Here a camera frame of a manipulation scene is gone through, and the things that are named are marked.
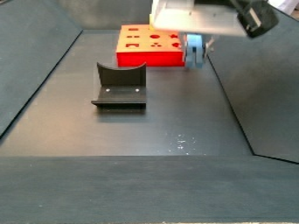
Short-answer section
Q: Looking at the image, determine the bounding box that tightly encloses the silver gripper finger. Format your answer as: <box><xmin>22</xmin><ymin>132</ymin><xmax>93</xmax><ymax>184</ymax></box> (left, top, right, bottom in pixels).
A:
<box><xmin>204</xmin><ymin>35</ymin><xmax>214</xmax><ymax>53</ymax></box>

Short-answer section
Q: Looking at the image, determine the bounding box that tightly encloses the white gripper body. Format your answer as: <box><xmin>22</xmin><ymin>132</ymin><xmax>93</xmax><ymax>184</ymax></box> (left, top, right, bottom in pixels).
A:
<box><xmin>150</xmin><ymin>0</ymin><xmax>246</xmax><ymax>37</ymax></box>

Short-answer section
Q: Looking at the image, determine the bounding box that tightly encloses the blue double-square peg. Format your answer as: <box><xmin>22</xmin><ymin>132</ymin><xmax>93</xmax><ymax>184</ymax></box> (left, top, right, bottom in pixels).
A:
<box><xmin>184</xmin><ymin>34</ymin><xmax>202</xmax><ymax>67</ymax></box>

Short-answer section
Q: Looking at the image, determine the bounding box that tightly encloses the red shape-sorting board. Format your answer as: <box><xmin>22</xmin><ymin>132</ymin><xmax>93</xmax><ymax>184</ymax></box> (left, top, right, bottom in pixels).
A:
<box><xmin>116</xmin><ymin>24</ymin><xmax>184</xmax><ymax>67</ymax></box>

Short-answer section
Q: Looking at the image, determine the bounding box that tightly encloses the black regrasp stand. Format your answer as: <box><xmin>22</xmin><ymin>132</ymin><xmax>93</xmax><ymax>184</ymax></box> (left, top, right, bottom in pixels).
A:
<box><xmin>90</xmin><ymin>64</ymin><xmax>146</xmax><ymax>107</ymax></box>

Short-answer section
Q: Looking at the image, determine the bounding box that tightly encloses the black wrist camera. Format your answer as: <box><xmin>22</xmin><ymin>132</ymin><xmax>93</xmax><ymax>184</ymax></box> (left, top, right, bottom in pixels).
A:
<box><xmin>229</xmin><ymin>0</ymin><xmax>278</xmax><ymax>39</ymax></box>

